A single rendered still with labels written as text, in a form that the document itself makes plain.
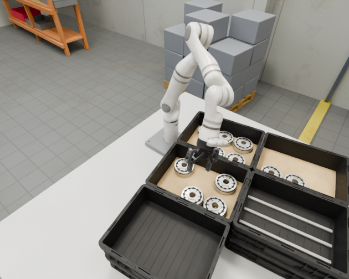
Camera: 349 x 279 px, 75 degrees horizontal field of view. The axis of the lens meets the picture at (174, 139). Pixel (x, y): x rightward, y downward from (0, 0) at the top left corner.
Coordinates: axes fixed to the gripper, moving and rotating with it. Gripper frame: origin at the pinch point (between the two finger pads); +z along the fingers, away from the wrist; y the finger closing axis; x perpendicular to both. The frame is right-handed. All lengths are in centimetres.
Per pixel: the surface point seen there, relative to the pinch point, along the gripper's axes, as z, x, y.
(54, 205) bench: 43, -42, 51
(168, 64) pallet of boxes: -24, -217, -87
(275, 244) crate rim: 12.4, 32.2, -16.1
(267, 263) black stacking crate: 28.3, 29.1, -23.6
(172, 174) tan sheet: 14.5, -20.2, -1.2
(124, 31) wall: -56, -453, -92
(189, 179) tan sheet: 14.0, -13.3, -7.6
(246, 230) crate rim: 12.4, 23.7, -9.8
